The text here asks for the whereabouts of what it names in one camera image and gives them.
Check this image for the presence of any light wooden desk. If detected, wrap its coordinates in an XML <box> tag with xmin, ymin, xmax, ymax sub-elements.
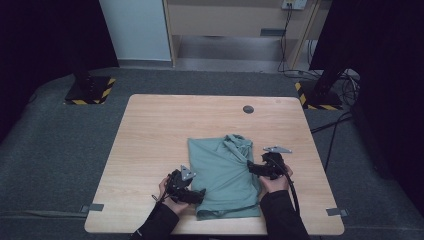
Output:
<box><xmin>162</xmin><ymin>0</ymin><xmax>333</xmax><ymax>69</ymax></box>

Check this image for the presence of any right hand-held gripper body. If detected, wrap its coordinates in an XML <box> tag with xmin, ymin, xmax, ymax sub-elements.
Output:
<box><xmin>262</xmin><ymin>145</ymin><xmax>293</xmax><ymax>181</ymax></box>

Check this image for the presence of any black floor cable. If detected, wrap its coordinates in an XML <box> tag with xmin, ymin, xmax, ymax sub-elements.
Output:
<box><xmin>309</xmin><ymin>111</ymin><xmax>354</xmax><ymax>173</ymax></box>

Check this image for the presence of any person's right hand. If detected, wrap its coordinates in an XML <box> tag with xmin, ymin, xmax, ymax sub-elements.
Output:
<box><xmin>258</xmin><ymin>164</ymin><xmax>294</xmax><ymax>194</ymax></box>

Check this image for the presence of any grey tape strip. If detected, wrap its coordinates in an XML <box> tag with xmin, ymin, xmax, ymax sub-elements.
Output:
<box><xmin>79</xmin><ymin>203</ymin><xmax>105</xmax><ymax>214</ymax></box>
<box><xmin>325</xmin><ymin>207</ymin><xmax>349</xmax><ymax>217</ymax></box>

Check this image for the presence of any black stand with striped base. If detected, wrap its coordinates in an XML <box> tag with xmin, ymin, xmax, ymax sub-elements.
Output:
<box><xmin>63</xmin><ymin>49</ymin><xmax>117</xmax><ymax>106</ymax></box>
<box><xmin>294</xmin><ymin>63</ymin><xmax>344</xmax><ymax>111</ymax></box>

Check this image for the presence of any green t-shirt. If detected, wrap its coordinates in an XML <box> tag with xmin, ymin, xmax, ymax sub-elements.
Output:
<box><xmin>187</xmin><ymin>134</ymin><xmax>263</xmax><ymax>221</ymax></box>

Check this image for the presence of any person's left hand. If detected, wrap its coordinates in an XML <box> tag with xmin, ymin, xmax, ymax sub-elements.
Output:
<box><xmin>158</xmin><ymin>177</ymin><xmax>190</xmax><ymax>216</ymax></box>

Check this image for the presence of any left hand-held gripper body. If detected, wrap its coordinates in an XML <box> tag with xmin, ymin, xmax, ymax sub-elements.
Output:
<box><xmin>165</xmin><ymin>164</ymin><xmax>197</xmax><ymax>203</ymax></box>

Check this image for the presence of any white power outlet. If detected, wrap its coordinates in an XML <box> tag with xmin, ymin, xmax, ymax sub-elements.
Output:
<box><xmin>281</xmin><ymin>0</ymin><xmax>308</xmax><ymax>10</ymax></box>

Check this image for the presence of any black outlet cable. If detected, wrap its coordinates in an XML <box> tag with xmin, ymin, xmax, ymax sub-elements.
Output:
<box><xmin>277</xmin><ymin>3</ymin><xmax>321</xmax><ymax>79</ymax></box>

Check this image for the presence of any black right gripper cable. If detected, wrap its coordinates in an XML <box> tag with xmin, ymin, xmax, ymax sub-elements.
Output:
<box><xmin>269</xmin><ymin>154</ymin><xmax>300</xmax><ymax>216</ymax></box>

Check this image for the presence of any black curtain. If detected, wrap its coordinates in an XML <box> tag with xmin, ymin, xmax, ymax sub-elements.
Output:
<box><xmin>0</xmin><ymin>0</ymin><xmax>120</xmax><ymax>141</ymax></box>
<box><xmin>309</xmin><ymin>0</ymin><xmax>424</xmax><ymax>214</ymax></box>

